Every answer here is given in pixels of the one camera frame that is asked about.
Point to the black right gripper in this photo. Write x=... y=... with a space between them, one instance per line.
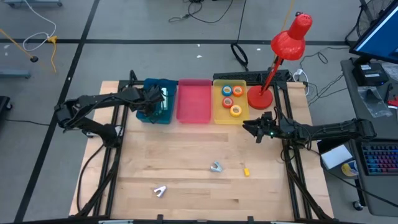
x=267 y=127

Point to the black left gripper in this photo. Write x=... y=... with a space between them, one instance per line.
x=149 y=99

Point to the mint green stapler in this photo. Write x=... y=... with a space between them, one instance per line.
x=166 y=99

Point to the red tape roll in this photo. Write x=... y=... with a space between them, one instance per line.
x=223 y=102

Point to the orange tape roll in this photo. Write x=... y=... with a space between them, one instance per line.
x=234 y=91

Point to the yellow staple remover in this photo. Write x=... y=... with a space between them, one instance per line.
x=246 y=172

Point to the silver grey staple remover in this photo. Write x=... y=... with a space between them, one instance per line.
x=216 y=169

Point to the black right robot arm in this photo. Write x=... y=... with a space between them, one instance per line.
x=326 y=132

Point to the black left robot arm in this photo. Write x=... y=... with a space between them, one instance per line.
x=93 y=101

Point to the white staple remover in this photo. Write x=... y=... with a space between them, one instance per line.
x=159 y=192

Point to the blue plastic bin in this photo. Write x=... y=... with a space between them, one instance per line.
x=172 y=84

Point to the red desk lamp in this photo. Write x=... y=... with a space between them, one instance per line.
x=259 y=98

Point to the yellow plastic bin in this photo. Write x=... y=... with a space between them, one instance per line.
x=219 y=116

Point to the pink plastic bin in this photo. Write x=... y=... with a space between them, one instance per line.
x=194 y=101

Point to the black power strip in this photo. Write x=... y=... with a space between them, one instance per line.
x=236 y=75

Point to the white box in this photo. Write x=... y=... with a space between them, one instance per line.
x=337 y=157

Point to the clear plastic bag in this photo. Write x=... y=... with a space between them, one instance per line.
x=373 y=102

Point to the small black computer box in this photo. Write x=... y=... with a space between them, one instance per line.
x=370 y=74

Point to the black desk caster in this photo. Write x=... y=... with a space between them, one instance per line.
x=357 y=205

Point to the backlit rainbow keyboard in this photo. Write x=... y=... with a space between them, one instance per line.
x=381 y=160

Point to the grey desk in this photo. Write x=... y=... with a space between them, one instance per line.
x=385 y=130

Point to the grey floor bar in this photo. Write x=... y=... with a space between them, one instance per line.
x=14 y=74

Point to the red tool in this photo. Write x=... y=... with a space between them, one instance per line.
x=394 y=102

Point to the computer monitor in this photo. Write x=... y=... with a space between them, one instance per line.
x=379 y=40

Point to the black floor fan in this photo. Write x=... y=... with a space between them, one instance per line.
x=367 y=18

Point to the black aluminium table frame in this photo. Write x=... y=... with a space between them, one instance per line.
x=122 y=82

